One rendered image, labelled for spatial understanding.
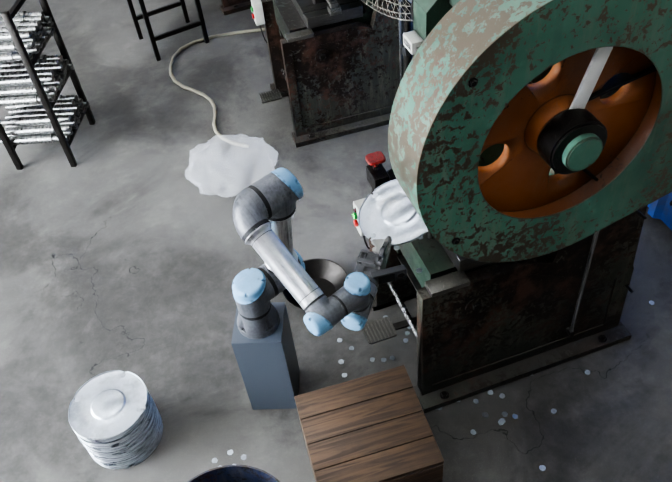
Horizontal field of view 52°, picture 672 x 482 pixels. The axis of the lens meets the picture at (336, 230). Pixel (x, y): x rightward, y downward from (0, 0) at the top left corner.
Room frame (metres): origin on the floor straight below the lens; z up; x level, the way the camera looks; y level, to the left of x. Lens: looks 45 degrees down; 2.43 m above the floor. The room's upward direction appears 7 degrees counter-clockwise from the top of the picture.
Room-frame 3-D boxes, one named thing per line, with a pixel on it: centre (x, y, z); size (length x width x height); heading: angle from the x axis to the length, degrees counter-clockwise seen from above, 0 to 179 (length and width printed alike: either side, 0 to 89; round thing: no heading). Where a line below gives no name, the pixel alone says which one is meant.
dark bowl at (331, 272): (2.04, 0.12, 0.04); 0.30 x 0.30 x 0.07
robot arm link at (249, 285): (1.57, 0.31, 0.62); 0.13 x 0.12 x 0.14; 127
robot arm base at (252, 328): (1.56, 0.32, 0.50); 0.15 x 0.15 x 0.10
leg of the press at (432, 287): (1.54, -0.68, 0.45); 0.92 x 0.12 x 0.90; 104
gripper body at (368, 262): (1.47, -0.09, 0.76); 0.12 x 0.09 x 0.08; 156
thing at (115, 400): (1.44, 0.91, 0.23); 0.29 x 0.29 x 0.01
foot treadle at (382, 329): (1.74, -0.35, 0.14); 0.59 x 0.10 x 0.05; 104
